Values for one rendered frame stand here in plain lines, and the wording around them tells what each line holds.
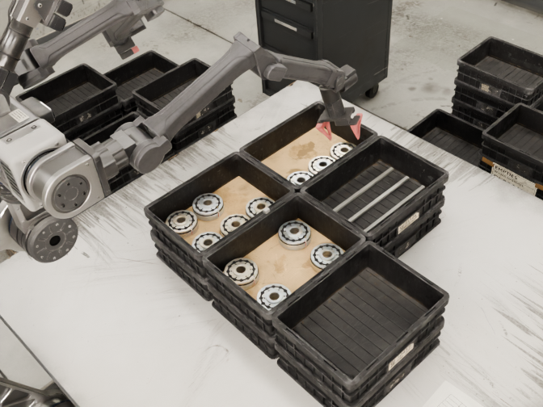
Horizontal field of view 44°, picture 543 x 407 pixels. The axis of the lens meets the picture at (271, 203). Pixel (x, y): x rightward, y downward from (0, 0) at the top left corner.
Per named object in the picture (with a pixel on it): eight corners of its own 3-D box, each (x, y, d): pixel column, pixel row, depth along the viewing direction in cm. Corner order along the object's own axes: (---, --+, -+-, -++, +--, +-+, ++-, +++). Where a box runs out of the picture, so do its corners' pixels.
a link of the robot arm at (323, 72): (234, 60, 172) (263, 82, 168) (244, 40, 170) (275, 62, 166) (317, 74, 208) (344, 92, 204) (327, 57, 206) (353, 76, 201)
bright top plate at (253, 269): (242, 290, 198) (242, 288, 197) (217, 274, 203) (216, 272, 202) (264, 269, 203) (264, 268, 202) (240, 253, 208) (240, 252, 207)
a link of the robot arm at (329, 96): (313, 85, 208) (326, 88, 203) (329, 73, 210) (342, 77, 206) (320, 104, 212) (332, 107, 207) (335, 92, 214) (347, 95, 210)
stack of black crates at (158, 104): (183, 189, 337) (169, 116, 306) (148, 163, 353) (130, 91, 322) (242, 151, 356) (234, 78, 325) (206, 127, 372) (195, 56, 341)
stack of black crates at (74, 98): (72, 193, 340) (45, 121, 309) (41, 167, 356) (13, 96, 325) (136, 155, 359) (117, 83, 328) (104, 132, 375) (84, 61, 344)
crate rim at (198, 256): (199, 263, 199) (199, 258, 198) (142, 213, 216) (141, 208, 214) (297, 195, 218) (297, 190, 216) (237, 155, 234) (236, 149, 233)
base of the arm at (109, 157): (85, 181, 155) (71, 140, 147) (114, 163, 159) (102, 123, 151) (106, 198, 150) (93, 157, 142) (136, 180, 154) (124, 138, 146)
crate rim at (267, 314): (268, 322, 183) (268, 316, 181) (200, 263, 199) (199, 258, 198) (368, 244, 201) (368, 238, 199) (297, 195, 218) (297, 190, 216)
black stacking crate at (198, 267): (204, 283, 206) (199, 258, 198) (149, 234, 223) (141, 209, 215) (297, 216, 224) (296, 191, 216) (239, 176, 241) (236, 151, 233)
